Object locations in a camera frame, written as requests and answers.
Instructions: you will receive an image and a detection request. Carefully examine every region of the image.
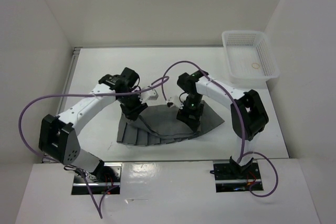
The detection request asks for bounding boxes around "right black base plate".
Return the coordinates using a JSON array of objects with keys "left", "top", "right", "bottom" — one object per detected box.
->
[{"left": 209, "top": 161, "right": 263, "bottom": 193}]

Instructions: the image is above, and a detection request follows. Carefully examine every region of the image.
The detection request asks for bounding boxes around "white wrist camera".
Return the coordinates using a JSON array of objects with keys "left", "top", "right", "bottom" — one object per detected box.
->
[
  {"left": 166, "top": 95, "right": 183, "bottom": 109},
  {"left": 139, "top": 89, "right": 159, "bottom": 103}
]

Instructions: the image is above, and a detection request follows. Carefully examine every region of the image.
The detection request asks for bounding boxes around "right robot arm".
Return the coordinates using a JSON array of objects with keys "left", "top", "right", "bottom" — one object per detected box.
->
[{"left": 177, "top": 70, "right": 269, "bottom": 178}]

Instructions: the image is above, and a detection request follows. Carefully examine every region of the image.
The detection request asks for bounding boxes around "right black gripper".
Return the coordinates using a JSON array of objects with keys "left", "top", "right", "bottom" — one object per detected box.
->
[{"left": 176, "top": 93, "right": 204, "bottom": 133}]

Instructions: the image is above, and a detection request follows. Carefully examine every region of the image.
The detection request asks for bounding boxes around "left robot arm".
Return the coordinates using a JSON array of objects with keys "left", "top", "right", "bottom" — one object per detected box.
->
[{"left": 39, "top": 68, "right": 147, "bottom": 182}]

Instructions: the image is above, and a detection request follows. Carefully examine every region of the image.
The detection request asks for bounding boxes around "aluminium table edge rail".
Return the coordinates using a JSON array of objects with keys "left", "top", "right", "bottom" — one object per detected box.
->
[{"left": 56, "top": 47, "right": 82, "bottom": 114}]

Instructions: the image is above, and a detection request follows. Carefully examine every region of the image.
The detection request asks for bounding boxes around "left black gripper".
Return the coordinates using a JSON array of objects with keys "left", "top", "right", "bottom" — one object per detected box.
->
[{"left": 117, "top": 90, "right": 148, "bottom": 121}]

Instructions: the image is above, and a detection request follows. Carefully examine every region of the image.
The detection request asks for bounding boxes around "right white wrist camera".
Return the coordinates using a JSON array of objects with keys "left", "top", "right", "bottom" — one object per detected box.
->
[{"left": 166, "top": 95, "right": 183, "bottom": 109}]

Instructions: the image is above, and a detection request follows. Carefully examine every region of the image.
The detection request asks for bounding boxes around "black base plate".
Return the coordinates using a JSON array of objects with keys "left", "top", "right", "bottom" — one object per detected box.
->
[
  {"left": 209, "top": 161, "right": 263, "bottom": 193},
  {"left": 71, "top": 164, "right": 122, "bottom": 195}
]

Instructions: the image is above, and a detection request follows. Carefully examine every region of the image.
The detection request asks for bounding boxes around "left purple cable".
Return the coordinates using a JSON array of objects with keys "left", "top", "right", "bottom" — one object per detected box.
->
[{"left": 17, "top": 76, "right": 170, "bottom": 219}]

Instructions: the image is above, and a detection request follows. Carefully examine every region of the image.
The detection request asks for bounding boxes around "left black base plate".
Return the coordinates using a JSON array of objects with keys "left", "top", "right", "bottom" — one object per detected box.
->
[{"left": 71, "top": 164, "right": 122, "bottom": 195}]

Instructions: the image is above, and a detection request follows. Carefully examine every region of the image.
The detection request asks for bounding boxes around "grey pleated skirt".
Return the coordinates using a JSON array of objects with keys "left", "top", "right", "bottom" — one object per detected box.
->
[{"left": 117, "top": 102, "right": 224, "bottom": 146}]

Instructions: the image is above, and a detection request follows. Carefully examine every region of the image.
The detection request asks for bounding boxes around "rubber band in basket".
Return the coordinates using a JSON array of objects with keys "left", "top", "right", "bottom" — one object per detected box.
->
[{"left": 251, "top": 62, "right": 260, "bottom": 69}]

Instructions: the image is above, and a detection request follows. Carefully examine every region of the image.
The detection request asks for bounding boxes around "white plastic basket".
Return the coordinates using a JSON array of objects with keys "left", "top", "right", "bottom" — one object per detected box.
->
[{"left": 222, "top": 30, "right": 280, "bottom": 86}]

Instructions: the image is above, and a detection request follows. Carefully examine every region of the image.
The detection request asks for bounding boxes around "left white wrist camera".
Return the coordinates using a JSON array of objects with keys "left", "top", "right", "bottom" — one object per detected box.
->
[{"left": 139, "top": 89, "right": 159, "bottom": 103}]

